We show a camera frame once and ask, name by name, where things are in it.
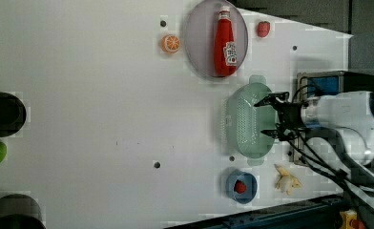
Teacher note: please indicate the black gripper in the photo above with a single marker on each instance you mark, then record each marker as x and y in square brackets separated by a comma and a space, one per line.
[289, 114]

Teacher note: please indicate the mint green plastic strainer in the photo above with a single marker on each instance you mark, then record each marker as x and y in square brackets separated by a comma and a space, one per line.
[245, 122]

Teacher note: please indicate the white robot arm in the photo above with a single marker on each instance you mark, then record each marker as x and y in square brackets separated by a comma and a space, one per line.
[357, 180]

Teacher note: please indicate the silver toaster oven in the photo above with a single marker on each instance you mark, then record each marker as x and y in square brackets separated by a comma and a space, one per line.
[334, 83]

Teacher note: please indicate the peeled banana toy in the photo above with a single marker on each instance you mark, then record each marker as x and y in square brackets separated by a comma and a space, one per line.
[287, 182]

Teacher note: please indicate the blue bowl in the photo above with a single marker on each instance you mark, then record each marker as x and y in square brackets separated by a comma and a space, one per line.
[249, 180]

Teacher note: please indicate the red ketchup bottle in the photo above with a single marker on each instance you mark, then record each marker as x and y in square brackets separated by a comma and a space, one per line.
[225, 52]

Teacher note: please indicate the strawberry in blue bowl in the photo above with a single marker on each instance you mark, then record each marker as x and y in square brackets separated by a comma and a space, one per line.
[240, 187]

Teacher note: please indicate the red strawberry toy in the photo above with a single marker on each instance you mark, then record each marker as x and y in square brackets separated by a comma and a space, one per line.
[263, 29]

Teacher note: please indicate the grey round plate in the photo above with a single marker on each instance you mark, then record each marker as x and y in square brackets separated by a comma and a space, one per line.
[200, 29]

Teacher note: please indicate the orange slice toy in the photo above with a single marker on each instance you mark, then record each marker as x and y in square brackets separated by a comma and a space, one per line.
[170, 43]

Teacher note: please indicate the black round object upper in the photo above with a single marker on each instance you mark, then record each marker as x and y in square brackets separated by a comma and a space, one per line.
[13, 114]

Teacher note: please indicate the black round object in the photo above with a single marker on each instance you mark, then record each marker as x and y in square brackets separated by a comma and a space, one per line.
[13, 114]
[20, 212]

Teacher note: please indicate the black round object lower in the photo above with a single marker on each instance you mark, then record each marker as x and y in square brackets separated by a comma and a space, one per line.
[20, 212]

